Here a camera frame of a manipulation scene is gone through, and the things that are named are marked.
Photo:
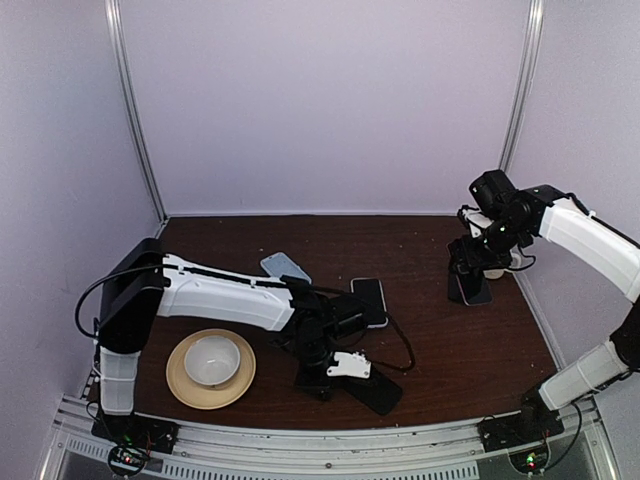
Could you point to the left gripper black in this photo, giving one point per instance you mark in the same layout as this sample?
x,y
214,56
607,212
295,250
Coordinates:
x,y
310,385

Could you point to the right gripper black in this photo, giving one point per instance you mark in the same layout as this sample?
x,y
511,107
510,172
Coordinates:
x,y
467,257

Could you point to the black smartphone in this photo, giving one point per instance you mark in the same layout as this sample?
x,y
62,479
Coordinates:
x,y
370,290

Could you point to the dark purple smartphone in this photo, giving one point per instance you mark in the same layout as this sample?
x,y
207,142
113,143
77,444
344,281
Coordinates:
x,y
470,290

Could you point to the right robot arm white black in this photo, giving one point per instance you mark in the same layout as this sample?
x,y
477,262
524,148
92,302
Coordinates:
x,y
572,228

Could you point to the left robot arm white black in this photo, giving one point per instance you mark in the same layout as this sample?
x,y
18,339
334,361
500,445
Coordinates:
x,y
150,283

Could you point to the light blue phone case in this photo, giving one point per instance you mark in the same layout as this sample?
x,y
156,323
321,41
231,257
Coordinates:
x,y
279,264

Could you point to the cream ribbed mug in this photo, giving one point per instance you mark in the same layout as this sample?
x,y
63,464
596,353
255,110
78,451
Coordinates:
x,y
495,274

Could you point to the white ceramic bowl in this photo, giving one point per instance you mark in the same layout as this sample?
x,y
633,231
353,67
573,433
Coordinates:
x,y
212,360

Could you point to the tan round plate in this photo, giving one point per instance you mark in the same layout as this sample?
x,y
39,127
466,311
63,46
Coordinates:
x,y
210,398

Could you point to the left circuit board with leds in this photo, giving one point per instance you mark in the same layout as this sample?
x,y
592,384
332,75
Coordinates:
x,y
125,461

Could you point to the circuit board with leds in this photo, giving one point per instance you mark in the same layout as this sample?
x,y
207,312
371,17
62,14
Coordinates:
x,y
125,461
529,461

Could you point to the right circuit board with leds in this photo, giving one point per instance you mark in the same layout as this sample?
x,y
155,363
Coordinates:
x,y
529,461

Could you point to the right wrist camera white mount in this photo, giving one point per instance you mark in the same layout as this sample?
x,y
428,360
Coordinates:
x,y
474,220

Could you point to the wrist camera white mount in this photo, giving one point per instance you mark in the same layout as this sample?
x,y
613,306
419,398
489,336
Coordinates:
x,y
474,220
346,364

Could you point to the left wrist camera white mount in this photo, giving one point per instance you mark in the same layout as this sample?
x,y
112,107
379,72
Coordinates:
x,y
346,364

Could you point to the right aluminium frame post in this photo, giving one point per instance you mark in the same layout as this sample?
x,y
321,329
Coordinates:
x,y
526,73

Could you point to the aluminium frame post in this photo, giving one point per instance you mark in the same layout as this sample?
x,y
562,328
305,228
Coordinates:
x,y
526,73
117,36

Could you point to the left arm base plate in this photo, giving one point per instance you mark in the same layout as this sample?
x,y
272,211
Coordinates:
x,y
136,431

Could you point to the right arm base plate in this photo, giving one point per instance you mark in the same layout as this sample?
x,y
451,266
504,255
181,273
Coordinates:
x,y
498,433

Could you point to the front aluminium rail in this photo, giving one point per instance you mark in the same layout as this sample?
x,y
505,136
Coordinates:
x,y
442,451

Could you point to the left aluminium frame post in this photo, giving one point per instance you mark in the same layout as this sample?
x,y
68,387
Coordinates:
x,y
117,36

